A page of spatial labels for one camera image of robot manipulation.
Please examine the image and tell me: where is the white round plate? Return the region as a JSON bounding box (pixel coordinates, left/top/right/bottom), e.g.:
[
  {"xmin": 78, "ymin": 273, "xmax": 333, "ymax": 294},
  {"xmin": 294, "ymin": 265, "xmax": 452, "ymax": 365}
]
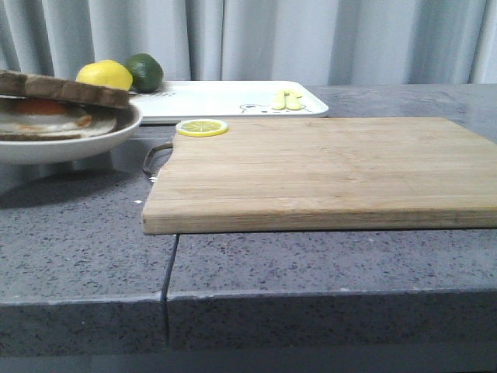
[{"xmin": 1, "ymin": 104, "xmax": 142, "ymax": 165}]

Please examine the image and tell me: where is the white bread slice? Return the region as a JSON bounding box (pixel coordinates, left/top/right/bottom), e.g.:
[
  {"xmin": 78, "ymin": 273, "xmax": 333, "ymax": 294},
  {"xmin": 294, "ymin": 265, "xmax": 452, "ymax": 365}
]
[{"xmin": 1, "ymin": 70, "xmax": 129, "ymax": 109}]

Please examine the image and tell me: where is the white bear-print tray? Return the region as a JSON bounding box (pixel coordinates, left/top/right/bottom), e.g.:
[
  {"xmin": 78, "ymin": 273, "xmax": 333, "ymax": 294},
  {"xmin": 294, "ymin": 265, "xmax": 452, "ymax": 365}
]
[{"xmin": 130, "ymin": 81, "xmax": 328, "ymax": 124}]

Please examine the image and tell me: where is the bottom bread slice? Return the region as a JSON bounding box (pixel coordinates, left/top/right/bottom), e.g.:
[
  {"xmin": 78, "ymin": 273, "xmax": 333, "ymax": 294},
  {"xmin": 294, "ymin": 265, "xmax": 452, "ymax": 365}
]
[{"xmin": 1, "ymin": 114, "xmax": 116, "ymax": 141}]

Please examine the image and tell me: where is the lemon slice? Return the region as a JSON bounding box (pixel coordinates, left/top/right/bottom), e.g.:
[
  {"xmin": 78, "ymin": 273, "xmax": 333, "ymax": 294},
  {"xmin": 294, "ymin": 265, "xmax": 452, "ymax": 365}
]
[{"xmin": 176, "ymin": 119, "xmax": 229, "ymax": 138}]

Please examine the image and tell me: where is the yellow plastic knife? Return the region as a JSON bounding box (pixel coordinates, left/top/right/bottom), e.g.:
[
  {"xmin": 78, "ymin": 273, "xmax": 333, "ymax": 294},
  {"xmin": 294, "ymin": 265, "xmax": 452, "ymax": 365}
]
[{"xmin": 285, "ymin": 89, "xmax": 302, "ymax": 111}]

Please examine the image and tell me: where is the wooden cutting board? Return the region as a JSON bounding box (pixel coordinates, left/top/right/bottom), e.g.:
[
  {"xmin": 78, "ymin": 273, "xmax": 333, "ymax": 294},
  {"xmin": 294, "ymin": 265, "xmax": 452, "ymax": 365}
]
[{"xmin": 142, "ymin": 117, "xmax": 496, "ymax": 235}]

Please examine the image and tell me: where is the green lime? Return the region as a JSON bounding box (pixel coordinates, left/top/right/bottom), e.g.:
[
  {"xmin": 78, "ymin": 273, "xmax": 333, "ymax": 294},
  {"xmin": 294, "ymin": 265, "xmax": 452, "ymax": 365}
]
[{"xmin": 125, "ymin": 53, "xmax": 164, "ymax": 92}]

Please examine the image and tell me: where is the grey curtain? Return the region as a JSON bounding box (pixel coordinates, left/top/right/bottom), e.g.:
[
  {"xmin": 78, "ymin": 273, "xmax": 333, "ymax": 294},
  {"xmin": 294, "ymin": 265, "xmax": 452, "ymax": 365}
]
[{"xmin": 1, "ymin": 1, "xmax": 496, "ymax": 85}]

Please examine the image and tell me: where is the yellow lemon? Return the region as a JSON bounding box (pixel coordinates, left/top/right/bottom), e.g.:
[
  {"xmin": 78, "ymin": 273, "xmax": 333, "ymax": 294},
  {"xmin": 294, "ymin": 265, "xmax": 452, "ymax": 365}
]
[{"xmin": 76, "ymin": 60, "xmax": 133, "ymax": 91}]

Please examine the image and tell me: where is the fried egg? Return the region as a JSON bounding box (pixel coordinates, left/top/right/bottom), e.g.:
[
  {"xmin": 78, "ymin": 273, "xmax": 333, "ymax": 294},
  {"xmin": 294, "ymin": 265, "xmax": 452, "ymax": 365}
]
[{"xmin": 1, "ymin": 98, "xmax": 92, "ymax": 134}]

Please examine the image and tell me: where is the metal cutting board handle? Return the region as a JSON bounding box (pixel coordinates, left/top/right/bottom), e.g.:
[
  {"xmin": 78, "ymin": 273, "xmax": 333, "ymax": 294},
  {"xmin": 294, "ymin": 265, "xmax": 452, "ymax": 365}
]
[{"xmin": 142, "ymin": 141, "xmax": 173, "ymax": 179}]

